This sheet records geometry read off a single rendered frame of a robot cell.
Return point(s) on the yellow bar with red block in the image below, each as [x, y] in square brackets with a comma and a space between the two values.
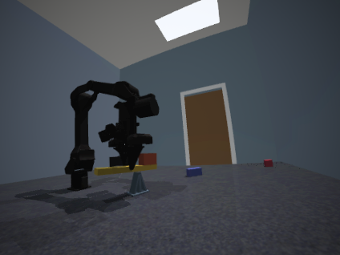
[147, 161]

